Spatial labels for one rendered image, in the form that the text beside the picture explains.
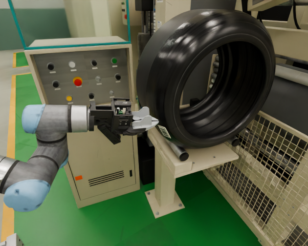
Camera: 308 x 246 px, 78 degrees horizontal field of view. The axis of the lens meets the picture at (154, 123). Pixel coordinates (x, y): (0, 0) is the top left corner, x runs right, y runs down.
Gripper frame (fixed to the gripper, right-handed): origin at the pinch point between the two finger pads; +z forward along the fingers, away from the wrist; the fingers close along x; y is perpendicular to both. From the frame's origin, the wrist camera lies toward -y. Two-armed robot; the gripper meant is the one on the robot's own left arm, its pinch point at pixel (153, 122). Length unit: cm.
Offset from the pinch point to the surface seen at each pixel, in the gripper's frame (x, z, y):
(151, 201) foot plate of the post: 13, 32, -119
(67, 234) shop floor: 2, -35, -128
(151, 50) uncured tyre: 24.3, 1.7, 12.2
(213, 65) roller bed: 56, 56, -8
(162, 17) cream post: 53, 13, 15
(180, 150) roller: 1.7, 17.8, -20.0
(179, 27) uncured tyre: 21.8, 8.3, 22.6
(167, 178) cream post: 17, 37, -83
